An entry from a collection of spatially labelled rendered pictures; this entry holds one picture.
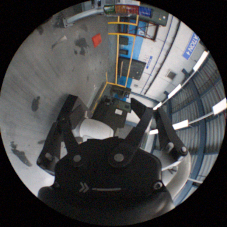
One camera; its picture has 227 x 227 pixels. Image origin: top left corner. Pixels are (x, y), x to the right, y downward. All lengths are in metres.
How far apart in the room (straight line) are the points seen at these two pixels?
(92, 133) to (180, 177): 0.47
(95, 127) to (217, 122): 4.50
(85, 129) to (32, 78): 0.42
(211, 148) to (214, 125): 0.97
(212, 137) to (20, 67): 4.68
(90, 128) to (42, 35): 0.60
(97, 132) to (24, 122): 0.43
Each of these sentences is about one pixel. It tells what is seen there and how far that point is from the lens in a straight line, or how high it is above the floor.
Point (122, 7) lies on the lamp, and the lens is 0.38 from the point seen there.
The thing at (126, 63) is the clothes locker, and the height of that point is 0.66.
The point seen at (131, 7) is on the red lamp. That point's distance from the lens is 0.38.
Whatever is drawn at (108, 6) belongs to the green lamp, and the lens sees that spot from 0.40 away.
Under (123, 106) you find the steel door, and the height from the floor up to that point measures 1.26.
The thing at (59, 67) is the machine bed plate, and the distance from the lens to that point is 0.46.
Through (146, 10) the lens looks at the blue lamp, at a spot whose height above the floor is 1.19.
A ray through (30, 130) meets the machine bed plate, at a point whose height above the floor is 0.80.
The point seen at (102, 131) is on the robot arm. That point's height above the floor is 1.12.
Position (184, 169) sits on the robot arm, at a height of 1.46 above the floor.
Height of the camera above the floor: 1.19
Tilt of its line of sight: 7 degrees down
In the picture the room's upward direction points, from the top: 108 degrees clockwise
